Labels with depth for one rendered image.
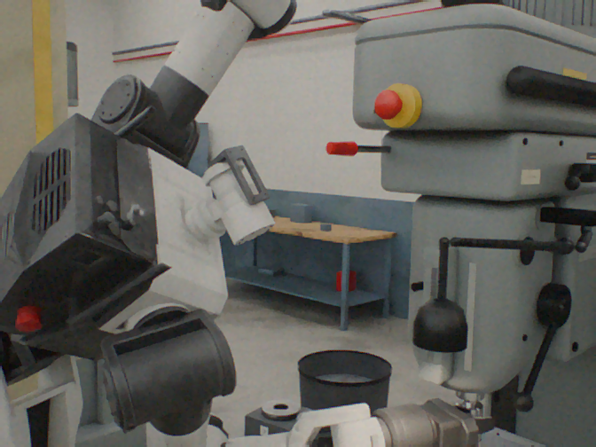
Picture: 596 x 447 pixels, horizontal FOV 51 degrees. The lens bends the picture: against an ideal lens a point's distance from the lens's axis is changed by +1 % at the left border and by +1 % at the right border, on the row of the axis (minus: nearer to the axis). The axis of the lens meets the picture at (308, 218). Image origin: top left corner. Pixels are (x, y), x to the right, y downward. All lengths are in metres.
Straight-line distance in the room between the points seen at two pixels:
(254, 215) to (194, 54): 0.32
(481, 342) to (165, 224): 0.51
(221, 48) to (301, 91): 6.29
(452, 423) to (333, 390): 1.95
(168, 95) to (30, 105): 1.40
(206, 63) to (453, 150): 0.42
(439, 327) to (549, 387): 0.70
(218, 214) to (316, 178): 6.25
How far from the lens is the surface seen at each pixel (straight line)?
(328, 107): 7.04
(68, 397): 1.23
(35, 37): 2.45
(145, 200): 0.89
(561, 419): 1.52
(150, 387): 0.80
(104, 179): 0.86
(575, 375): 1.48
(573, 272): 1.15
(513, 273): 1.00
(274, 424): 1.46
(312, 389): 3.08
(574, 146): 1.09
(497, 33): 0.87
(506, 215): 0.98
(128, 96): 1.03
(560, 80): 0.92
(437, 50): 0.88
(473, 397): 1.13
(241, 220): 0.87
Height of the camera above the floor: 1.70
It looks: 6 degrees down
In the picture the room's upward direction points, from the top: 1 degrees clockwise
